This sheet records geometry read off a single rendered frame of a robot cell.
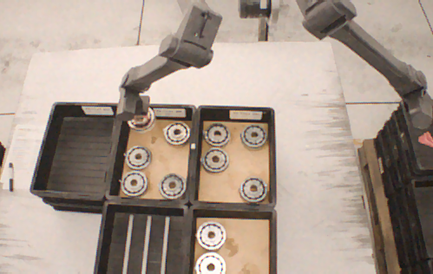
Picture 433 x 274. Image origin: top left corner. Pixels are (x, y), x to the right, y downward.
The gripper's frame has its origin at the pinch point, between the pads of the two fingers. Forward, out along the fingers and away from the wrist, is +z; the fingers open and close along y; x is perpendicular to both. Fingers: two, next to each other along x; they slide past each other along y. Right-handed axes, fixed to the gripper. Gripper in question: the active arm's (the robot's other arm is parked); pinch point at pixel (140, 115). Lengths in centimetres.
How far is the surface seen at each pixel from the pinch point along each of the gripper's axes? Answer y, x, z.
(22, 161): -61, -12, 25
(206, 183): 24.9, -20.2, 14.7
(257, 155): 43.8, -7.7, 15.8
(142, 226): 3.0, -38.4, 13.5
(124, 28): -58, 132, 102
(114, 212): -8.1, -33.9, 12.7
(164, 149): 7.5, -7.0, 14.7
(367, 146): 115, 30, 88
